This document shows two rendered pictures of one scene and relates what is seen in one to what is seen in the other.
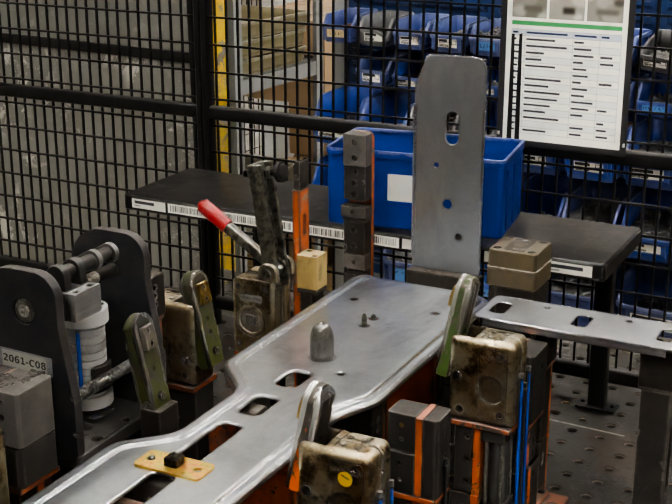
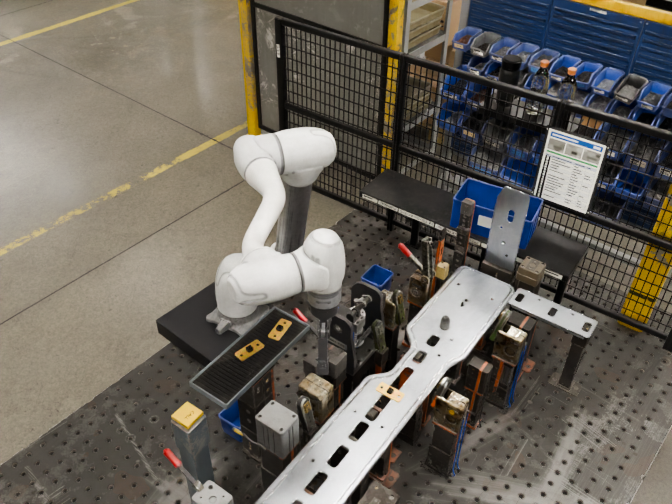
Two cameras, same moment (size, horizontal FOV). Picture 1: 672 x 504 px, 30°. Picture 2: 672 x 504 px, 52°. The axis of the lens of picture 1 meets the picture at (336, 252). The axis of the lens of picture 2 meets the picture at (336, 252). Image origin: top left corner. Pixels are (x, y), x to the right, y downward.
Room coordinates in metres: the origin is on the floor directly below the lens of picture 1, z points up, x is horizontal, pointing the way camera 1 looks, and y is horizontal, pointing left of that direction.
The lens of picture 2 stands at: (-0.12, 0.17, 2.64)
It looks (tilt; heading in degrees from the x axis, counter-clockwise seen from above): 40 degrees down; 8
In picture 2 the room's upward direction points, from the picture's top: 1 degrees clockwise
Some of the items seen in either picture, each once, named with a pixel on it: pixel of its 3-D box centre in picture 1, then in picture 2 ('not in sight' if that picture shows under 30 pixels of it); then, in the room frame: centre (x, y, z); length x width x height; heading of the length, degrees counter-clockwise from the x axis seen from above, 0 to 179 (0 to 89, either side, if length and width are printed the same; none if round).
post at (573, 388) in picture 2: (654, 438); (574, 357); (1.59, -0.45, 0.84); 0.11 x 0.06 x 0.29; 63
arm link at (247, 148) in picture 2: not in sight; (254, 157); (1.64, 0.66, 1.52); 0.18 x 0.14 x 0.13; 32
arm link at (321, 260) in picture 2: not in sight; (319, 260); (1.15, 0.38, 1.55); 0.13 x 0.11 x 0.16; 122
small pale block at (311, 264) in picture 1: (312, 367); (437, 302); (1.76, 0.04, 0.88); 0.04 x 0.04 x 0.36; 63
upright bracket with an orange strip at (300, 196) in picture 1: (301, 318); (435, 282); (1.79, 0.05, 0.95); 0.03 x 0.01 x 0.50; 153
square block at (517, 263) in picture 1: (515, 353); (523, 301); (1.81, -0.28, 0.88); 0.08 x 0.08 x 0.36; 63
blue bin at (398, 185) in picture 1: (425, 180); (495, 212); (2.06, -0.15, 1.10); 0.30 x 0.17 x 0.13; 70
